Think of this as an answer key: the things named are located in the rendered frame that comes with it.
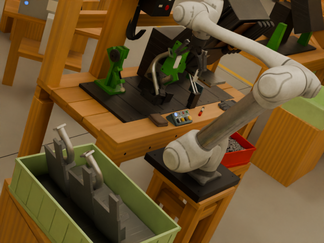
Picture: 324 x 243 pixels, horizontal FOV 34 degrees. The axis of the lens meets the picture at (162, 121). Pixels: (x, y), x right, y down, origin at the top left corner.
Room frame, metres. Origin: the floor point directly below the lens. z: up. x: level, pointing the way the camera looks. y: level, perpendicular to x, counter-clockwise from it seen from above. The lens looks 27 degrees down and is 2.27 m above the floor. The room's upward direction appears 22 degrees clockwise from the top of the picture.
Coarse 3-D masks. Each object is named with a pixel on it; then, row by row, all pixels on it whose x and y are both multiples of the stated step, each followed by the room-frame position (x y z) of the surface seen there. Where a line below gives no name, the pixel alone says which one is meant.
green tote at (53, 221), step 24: (24, 168) 1.74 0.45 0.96; (24, 192) 1.72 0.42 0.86; (48, 192) 1.65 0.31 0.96; (120, 192) 1.95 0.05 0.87; (144, 192) 1.89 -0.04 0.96; (48, 216) 1.62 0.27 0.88; (144, 216) 1.85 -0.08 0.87; (168, 216) 1.80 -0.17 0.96; (72, 240) 1.53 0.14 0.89; (168, 240) 1.72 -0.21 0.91
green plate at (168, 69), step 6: (180, 42) 3.02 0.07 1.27; (174, 48) 3.02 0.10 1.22; (174, 54) 3.00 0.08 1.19; (186, 54) 2.97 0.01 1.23; (168, 60) 3.00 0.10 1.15; (174, 60) 2.99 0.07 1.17; (180, 60) 2.97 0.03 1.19; (162, 66) 3.00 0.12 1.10; (168, 66) 2.99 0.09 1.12; (180, 66) 2.96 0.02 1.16; (186, 66) 3.03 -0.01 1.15; (168, 72) 2.97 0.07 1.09; (174, 72) 2.95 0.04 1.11; (180, 72) 3.00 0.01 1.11
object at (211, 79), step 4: (188, 68) 3.06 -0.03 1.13; (192, 68) 3.07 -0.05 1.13; (196, 68) 3.10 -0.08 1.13; (188, 72) 3.05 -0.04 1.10; (192, 72) 3.04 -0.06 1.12; (204, 72) 3.09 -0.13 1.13; (208, 72) 3.12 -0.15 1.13; (212, 72) 3.14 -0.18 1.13; (200, 76) 3.01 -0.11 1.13; (204, 76) 3.03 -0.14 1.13; (208, 76) 3.05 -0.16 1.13; (212, 76) 3.08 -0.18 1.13; (216, 76) 3.11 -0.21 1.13; (200, 80) 3.00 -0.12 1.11; (204, 80) 2.98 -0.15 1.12; (208, 80) 2.99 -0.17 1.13; (212, 80) 3.02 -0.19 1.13; (216, 80) 3.04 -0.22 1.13; (220, 80) 3.07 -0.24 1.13; (224, 80) 3.10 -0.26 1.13; (208, 84) 2.97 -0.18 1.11; (212, 84) 2.97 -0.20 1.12; (216, 84) 3.01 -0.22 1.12
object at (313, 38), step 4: (316, 32) 6.94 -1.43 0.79; (320, 32) 6.81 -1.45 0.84; (312, 36) 6.95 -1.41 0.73; (316, 36) 6.87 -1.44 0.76; (320, 36) 6.75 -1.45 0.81; (312, 40) 6.73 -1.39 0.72; (316, 40) 6.80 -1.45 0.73; (320, 40) 6.67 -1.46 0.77; (316, 44) 6.60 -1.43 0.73; (320, 44) 6.61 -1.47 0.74; (312, 72) 6.73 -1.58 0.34
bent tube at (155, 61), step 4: (168, 48) 2.99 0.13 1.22; (168, 52) 2.98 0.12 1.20; (172, 52) 3.01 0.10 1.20; (156, 56) 3.01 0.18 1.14; (160, 56) 3.00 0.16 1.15; (164, 56) 2.99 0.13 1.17; (172, 56) 2.99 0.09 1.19; (156, 60) 3.00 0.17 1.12; (152, 64) 2.99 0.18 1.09; (156, 64) 3.01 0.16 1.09; (152, 68) 2.98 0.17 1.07; (152, 72) 2.97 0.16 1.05; (152, 76) 2.95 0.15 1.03; (156, 76) 2.96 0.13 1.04; (152, 80) 2.95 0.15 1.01; (156, 80) 2.94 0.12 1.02; (156, 84) 2.92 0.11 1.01; (156, 88) 2.91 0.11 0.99; (156, 92) 2.89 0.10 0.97
